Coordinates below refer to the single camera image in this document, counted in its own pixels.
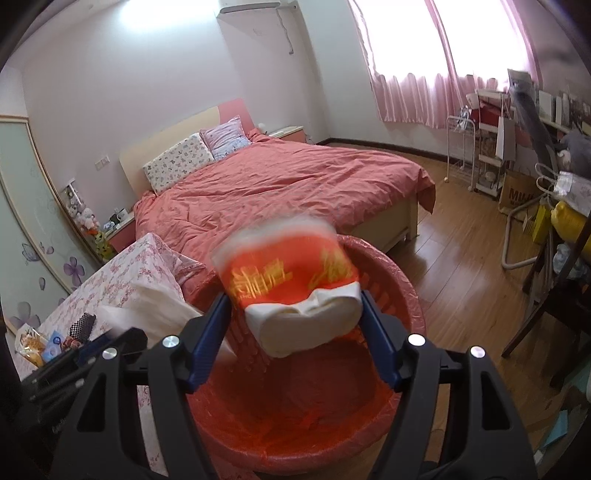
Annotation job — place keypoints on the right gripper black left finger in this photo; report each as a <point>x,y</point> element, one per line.
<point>102,436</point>

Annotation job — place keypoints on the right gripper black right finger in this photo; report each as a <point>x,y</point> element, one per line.
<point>485,437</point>

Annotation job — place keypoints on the blue Vinda tissue pack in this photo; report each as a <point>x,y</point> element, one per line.
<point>54,347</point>

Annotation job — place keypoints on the yellow white snack bag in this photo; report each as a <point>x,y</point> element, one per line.
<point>30,344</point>

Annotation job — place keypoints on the black polka dot cloth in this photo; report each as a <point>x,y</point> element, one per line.
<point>81,329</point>

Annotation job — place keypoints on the red white paper cup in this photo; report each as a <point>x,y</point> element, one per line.
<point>293,282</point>

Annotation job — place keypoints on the sliding wardrobe with purple flowers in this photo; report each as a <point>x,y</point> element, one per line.
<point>43,257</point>

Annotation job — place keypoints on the red plastic laundry basket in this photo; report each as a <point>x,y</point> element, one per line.
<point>291,415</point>

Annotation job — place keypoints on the pink left nightstand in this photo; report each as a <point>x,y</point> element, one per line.
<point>123,235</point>

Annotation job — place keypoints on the pink nightstand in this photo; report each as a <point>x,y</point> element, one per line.
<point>123,235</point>
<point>290,133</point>

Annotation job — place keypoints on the stuffed toy column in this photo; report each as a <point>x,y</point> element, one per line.
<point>86,223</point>

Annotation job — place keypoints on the white mug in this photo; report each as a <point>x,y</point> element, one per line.
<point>121,215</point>

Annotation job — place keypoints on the beige pink headboard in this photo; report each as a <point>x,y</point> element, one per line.
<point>133,158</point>

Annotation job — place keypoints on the brown cardboard box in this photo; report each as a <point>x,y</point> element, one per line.
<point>518,189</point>

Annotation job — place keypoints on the bed with salmon duvet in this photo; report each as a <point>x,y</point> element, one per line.
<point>272,178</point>

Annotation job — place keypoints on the floral white pillow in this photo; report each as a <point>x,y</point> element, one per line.
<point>177,162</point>

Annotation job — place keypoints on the pink striped pillow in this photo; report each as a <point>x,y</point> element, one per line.
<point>225,139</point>

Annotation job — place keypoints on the white shelf cart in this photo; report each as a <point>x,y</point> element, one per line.
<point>497,142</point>

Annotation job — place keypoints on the pink right nightstand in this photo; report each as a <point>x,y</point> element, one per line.
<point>290,133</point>

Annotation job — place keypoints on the pink window curtain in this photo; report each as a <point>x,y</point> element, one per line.
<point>424,57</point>

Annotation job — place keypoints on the white air conditioner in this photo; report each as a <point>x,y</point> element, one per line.
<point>236,6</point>

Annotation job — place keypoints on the wall power socket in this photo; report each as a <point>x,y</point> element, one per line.
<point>102,162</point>

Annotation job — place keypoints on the white wire rack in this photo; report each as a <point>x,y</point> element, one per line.
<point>461,150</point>

